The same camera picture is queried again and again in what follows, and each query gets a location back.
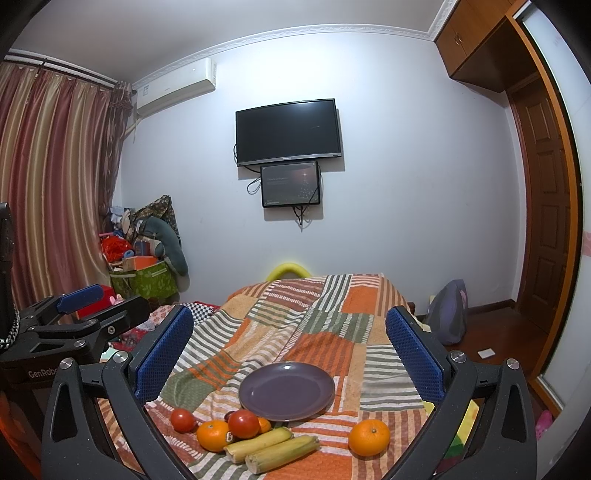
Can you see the black wall television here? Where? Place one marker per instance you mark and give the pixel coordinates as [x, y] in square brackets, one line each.
[287, 132]

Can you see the large orange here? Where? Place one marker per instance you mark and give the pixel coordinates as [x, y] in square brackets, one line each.
[214, 435]
[369, 438]

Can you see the purple grey backpack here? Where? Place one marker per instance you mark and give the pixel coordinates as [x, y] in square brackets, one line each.
[448, 313]

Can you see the purple ceramic plate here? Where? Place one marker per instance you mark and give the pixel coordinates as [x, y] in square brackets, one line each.
[287, 391]

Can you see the grey green plush toy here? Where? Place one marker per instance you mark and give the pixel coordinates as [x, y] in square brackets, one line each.
[169, 247]

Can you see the camouflage cushion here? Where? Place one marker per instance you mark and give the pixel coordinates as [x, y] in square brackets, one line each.
[161, 207]

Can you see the red tomato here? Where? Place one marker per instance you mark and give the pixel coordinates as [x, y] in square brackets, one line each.
[182, 421]
[243, 424]

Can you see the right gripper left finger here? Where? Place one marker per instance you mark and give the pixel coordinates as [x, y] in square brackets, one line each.
[76, 443]

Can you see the wooden overhead cabinet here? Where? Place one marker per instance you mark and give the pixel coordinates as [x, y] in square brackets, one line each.
[481, 47]

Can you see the small mandarin orange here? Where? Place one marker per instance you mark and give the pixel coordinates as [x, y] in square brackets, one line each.
[264, 425]

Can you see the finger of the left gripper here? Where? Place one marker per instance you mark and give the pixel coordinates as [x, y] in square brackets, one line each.
[104, 326]
[51, 309]

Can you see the small black wall monitor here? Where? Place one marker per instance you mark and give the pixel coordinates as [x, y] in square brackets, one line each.
[290, 184]

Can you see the red bag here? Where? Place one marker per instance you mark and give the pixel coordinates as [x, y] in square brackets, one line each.
[114, 247]

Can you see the striped patchwork bed cover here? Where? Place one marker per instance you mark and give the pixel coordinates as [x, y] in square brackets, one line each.
[311, 355]

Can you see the white air conditioner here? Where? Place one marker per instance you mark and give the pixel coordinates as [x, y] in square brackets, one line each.
[181, 84]

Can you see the brown wooden door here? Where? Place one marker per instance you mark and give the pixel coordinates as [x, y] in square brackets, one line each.
[548, 200]

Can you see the pink toy figure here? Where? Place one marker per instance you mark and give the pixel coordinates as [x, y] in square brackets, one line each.
[115, 300]

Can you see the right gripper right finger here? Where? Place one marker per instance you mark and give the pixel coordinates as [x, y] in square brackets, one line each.
[501, 444]

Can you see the striped red curtain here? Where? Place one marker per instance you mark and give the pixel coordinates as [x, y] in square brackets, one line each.
[61, 142]

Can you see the yellow banana piece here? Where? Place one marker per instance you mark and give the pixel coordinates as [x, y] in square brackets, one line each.
[239, 450]
[281, 454]

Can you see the yellow curved headboard tube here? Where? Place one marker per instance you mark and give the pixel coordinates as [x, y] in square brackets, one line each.
[288, 268]

